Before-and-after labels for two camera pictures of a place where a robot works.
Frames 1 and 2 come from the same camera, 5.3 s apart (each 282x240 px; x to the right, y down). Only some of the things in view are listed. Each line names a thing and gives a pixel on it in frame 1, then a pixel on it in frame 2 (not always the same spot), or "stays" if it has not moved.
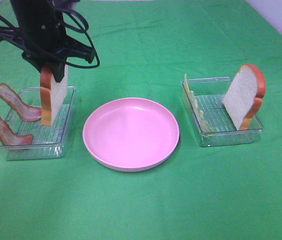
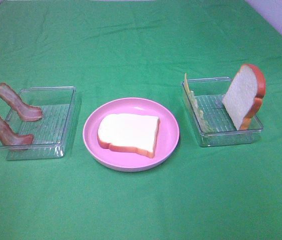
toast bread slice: (52, 94) → (128, 132)
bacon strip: (27, 112) stays
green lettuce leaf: (206, 127) stays
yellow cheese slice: (186, 86) stays
